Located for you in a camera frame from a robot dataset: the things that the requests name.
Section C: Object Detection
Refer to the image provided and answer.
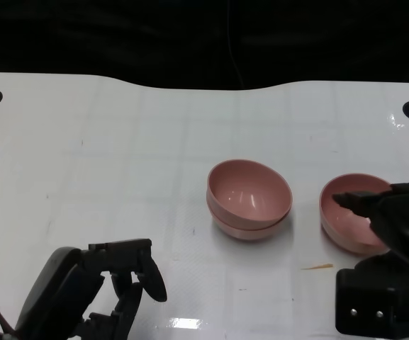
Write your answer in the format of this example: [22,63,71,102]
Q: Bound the pink plastic bowl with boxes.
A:
[319,172,393,256]
[206,159,293,226]
[209,201,292,242]

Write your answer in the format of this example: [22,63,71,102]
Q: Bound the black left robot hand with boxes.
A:
[12,239,168,340]

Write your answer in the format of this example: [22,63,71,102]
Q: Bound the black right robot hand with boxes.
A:
[332,182,409,337]

